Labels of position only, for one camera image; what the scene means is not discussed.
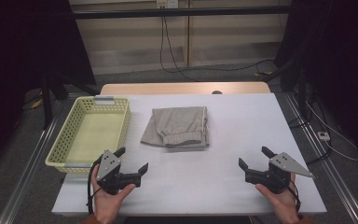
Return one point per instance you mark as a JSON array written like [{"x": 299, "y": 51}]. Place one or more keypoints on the person's left hand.
[{"x": 107, "y": 205}]

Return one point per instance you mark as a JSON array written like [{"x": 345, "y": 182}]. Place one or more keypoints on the black metal stand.
[
  {"x": 301, "y": 87},
  {"x": 46, "y": 102}
]

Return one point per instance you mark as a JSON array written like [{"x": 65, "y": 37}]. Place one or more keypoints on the metal floor rail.
[
  {"x": 31, "y": 168},
  {"x": 329, "y": 168}
]

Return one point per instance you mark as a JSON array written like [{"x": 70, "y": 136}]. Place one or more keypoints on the white power strip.
[{"x": 323, "y": 136}]

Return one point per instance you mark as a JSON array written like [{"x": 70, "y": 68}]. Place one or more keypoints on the yellow floor tape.
[{"x": 36, "y": 104}]

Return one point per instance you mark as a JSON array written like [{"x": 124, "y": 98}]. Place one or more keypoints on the white wall socket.
[{"x": 167, "y": 3}]

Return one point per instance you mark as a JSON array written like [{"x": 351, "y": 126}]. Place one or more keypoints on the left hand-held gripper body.
[{"x": 107, "y": 168}]

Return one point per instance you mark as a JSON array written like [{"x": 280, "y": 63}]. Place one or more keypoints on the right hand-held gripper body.
[{"x": 276, "y": 177}]

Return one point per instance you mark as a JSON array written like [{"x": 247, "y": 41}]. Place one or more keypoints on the white table board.
[{"x": 239, "y": 124}]

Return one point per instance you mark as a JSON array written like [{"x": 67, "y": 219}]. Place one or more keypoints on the black horizontal bar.
[{"x": 180, "y": 12}]

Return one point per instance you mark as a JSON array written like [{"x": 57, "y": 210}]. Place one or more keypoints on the dark curtain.
[
  {"x": 18, "y": 46},
  {"x": 345, "y": 62}
]

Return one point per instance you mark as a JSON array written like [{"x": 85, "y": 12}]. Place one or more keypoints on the person's right hand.
[{"x": 281, "y": 203}]

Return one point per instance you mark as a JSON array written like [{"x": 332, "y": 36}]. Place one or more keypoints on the grey pants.
[{"x": 177, "y": 126}]

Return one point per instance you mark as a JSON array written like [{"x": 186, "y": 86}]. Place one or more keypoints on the pale yellow plastic basket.
[{"x": 93, "y": 137}]

